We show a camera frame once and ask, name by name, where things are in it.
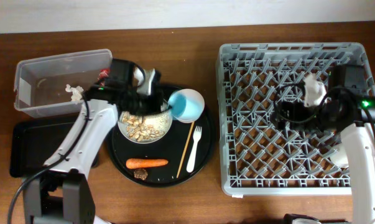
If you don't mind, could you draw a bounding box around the red snack wrapper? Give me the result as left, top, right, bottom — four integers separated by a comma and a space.
98, 69, 110, 80

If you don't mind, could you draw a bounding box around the blue cup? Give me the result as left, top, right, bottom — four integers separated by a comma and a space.
167, 90, 202, 121

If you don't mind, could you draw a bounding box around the pink bowl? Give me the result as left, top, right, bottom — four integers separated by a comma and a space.
171, 88, 206, 124

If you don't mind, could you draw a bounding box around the white tissue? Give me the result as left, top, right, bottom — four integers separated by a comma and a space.
65, 84, 84, 101

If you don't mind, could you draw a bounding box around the white cup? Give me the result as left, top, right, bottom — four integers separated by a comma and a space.
330, 143, 349, 169

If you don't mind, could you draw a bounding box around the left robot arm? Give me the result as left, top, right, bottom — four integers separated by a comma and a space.
17, 78, 163, 223

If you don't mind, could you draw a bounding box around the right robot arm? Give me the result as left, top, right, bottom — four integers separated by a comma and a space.
272, 89, 375, 223

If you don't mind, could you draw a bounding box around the grey dishwasher rack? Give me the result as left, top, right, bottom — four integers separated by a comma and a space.
216, 42, 375, 197

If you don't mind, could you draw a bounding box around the clear plastic waste bin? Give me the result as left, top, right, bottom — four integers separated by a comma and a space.
14, 49, 113, 118

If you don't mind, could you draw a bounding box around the grey plate with rice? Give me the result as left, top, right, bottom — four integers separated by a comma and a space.
118, 103, 173, 144

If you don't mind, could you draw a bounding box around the wooden chopstick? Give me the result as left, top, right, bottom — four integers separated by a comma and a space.
176, 121, 195, 179

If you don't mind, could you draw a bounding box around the orange carrot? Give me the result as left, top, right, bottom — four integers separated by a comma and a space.
126, 159, 169, 169

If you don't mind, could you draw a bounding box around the white plastic fork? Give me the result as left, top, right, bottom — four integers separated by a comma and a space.
186, 126, 202, 173

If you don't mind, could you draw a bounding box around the round black serving tray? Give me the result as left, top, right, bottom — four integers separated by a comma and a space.
106, 106, 216, 187

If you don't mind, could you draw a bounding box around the brown food scrap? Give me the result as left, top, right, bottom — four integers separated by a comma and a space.
134, 168, 148, 180

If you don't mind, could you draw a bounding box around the black rectangular tray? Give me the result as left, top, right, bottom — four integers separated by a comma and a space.
9, 114, 100, 178

